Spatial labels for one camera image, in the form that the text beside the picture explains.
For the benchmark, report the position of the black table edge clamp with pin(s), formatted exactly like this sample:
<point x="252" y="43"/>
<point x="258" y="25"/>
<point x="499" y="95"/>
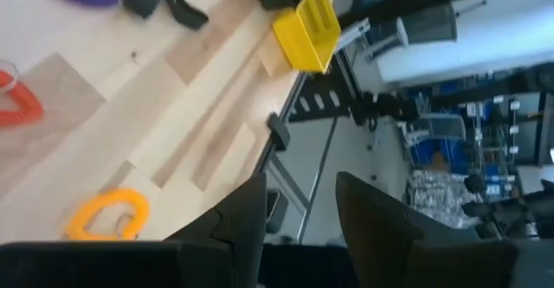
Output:
<point x="279" y="132"/>

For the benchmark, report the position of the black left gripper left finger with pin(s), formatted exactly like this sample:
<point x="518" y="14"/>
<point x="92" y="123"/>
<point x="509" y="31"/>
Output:
<point x="242" y="236"/>

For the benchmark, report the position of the black aluminium table frame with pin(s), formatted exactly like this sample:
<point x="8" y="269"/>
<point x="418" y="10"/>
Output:
<point x="320" y="106"/>

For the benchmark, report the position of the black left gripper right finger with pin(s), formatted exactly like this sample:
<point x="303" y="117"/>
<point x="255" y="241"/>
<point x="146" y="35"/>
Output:
<point x="372" y="236"/>

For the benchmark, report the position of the yellow plastic basket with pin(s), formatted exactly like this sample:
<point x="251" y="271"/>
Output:
<point x="303" y="41"/>

